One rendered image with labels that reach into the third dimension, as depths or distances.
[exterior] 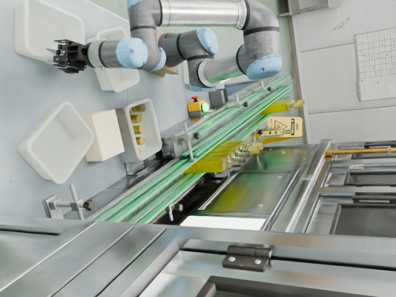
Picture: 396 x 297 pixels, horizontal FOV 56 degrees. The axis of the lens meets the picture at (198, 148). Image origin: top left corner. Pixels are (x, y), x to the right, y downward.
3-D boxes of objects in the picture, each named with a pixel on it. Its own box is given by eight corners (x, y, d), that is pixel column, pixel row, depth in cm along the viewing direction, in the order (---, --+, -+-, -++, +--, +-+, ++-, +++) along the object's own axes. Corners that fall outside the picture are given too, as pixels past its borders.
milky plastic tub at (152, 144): (122, 163, 148) (139, 162, 144) (108, 108, 142) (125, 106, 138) (147, 149, 162) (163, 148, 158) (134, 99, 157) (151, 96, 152)
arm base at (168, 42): (155, 30, 159) (175, 26, 154) (175, 35, 172) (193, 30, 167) (159, 66, 160) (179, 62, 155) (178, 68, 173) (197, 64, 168)
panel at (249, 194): (122, 288, 111) (225, 306, 95) (120, 279, 110) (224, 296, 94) (232, 175, 186) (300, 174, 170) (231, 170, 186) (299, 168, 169)
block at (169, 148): (162, 159, 162) (175, 158, 158) (157, 138, 159) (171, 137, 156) (166, 156, 165) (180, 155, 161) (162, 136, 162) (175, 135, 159)
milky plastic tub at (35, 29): (6, -1, 109) (25, -8, 105) (66, 24, 128) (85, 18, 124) (6, 57, 108) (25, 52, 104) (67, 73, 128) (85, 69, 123)
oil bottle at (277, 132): (250, 139, 239) (290, 137, 226) (248, 131, 237) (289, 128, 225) (253, 137, 243) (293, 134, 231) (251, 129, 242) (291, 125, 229)
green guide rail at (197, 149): (181, 157, 162) (197, 155, 159) (181, 154, 162) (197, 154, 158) (282, 86, 309) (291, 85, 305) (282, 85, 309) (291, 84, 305)
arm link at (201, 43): (192, 34, 166) (218, 27, 159) (195, 64, 167) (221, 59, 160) (177, 29, 156) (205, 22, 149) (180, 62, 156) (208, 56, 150)
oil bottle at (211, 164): (185, 173, 166) (228, 172, 155) (182, 161, 164) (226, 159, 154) (191, 168, 170) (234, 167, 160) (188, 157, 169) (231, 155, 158)
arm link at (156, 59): (165, 32, 109) (142, 25, 100) (169, 70, 110) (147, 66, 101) (144, 37, 113) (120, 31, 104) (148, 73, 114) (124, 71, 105)
